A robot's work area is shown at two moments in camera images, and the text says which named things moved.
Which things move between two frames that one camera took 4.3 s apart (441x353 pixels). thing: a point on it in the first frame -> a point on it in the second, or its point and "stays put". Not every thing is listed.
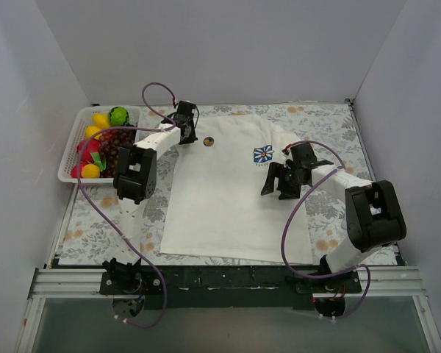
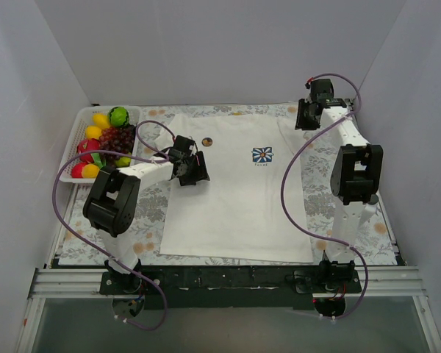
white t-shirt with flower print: [215, 208] stays put
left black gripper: [187, 129] -> [195, 170]
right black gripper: [283, 177] -> [306, 115]
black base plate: [227, 287] stays put
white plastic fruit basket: [85, 119] stays put
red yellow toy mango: [87, 170] stays put
